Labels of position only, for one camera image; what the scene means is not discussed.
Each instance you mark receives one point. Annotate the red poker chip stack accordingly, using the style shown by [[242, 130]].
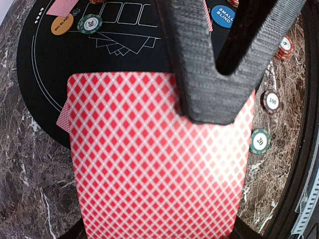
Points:
[[285, 50]]

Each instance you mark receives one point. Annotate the orange big blind button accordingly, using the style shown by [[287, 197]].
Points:
[[62, 25]]

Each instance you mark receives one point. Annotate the round black poker mat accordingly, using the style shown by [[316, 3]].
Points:
[[129, 40]]

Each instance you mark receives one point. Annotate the single red-backed playing card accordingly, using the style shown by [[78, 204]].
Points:
[[63, 119]]

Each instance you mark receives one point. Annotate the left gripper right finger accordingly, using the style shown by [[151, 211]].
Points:
[[243, 231]]

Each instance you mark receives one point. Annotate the white slotted cable duct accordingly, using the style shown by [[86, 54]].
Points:
[[307, 207]]

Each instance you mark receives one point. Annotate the blue small blind button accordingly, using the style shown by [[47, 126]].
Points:
[[223, 16]]

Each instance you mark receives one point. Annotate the green poker chip stack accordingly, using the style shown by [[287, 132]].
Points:
[[260, 141]]

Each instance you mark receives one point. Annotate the red-backed playing card deck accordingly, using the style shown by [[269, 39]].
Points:
[[143, 171]]

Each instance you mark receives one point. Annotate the orange black poker chip stack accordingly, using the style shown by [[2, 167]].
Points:
[[271, 101]]

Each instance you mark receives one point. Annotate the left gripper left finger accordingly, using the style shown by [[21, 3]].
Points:
[[76, 232]]

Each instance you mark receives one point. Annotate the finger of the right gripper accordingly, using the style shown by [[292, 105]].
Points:
[[214, 89]]

